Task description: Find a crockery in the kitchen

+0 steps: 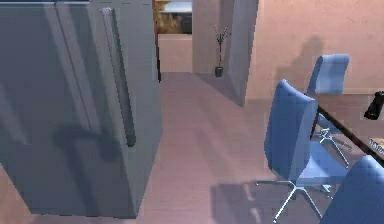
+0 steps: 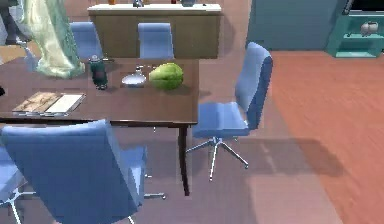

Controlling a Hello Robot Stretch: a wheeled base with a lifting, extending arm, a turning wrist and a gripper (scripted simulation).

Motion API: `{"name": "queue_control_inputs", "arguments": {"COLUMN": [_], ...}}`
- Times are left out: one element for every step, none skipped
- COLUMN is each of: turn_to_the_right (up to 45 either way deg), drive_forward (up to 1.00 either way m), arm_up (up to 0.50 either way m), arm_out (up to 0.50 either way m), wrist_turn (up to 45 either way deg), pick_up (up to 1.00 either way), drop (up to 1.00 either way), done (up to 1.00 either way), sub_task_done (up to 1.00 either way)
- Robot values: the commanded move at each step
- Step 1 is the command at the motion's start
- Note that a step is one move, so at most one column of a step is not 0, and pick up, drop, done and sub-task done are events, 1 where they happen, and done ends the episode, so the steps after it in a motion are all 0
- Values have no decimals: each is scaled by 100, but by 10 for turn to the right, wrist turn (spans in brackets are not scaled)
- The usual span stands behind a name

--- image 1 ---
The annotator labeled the framed landscape picture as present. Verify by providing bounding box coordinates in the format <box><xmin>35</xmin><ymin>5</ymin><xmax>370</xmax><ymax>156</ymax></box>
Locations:
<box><xmin>152</xmin><ymin>0</ymin><xmax>193</xmax><ymax>35</ymax></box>

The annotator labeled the blue office chair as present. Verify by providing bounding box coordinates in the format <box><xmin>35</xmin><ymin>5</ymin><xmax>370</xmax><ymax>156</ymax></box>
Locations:
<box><xmin>306</xmin><ymin>53</ymin><xmax>353</xmax><ymax>169</ymax></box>
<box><xmin>319</xmin><ymin>155</ymin><xmax>384</xmax><ymax>224</ymax></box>
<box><xmin>255</xmin><ymin>78</ymin><xmax>350</xmax><ymax>224</ymax></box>

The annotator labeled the grey fridge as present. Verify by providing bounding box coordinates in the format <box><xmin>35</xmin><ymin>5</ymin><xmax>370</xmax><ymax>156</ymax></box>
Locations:
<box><xmin>0</xmin><ymin>0</ymin><xmax>164</xmax><ymax>220</ymax></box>

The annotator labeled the patterned flat item on table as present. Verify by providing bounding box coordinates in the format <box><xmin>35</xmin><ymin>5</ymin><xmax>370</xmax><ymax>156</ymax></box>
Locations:
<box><xmin>368</xmin><ymin>136</ymin><xmax>384</xmax><ymax>155</ymax></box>

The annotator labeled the glass dining table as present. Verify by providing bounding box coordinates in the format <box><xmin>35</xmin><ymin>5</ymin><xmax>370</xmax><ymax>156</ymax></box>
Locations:
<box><xmin>305</xmin><ymin>92</ymin><xmax>384</xmax><ymax>168</ymax></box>

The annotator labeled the thin house plant in pot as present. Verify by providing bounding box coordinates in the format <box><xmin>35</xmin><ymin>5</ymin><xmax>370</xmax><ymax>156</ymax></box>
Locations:
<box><xmin>213</xmin><ymin>25</ymin><xmax>232</xmax><ymax>78</ymax></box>

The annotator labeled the grey fridge handle bar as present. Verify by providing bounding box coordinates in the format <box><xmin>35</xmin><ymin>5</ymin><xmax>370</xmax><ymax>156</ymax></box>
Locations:
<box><xmin>98</xmin><ymin>7</ymin><xmax>137</xmax><ymax>148</ymax></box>

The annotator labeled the black pepper mill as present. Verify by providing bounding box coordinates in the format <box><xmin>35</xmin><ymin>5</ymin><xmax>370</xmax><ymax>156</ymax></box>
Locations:
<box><xmin>363</xmin><ymin>90</ymin><xmax>384</xmax><ymax>121</ymax></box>

